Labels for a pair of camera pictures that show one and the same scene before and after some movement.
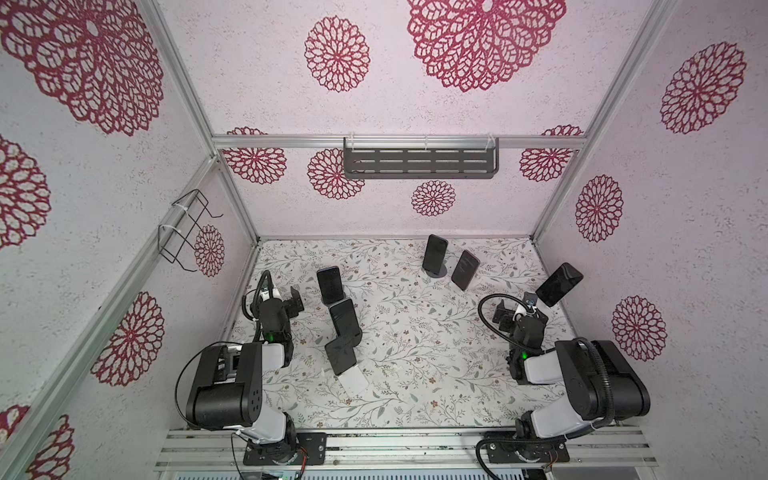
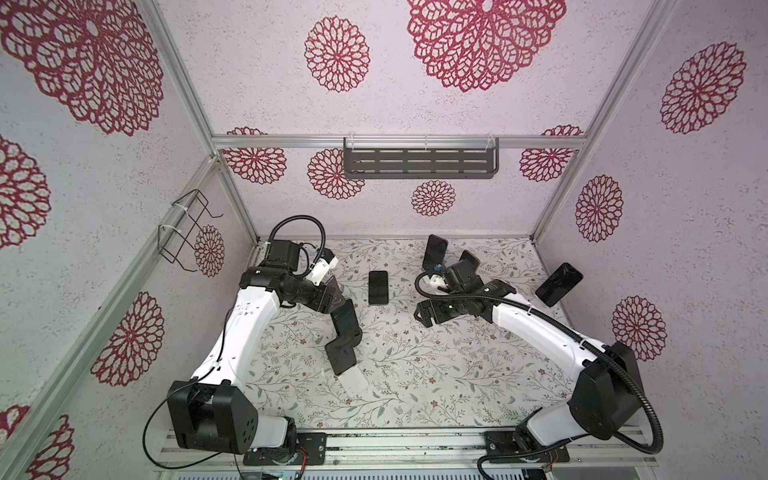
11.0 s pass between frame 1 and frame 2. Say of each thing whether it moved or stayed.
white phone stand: stayed
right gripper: moved
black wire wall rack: stayed
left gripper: moved
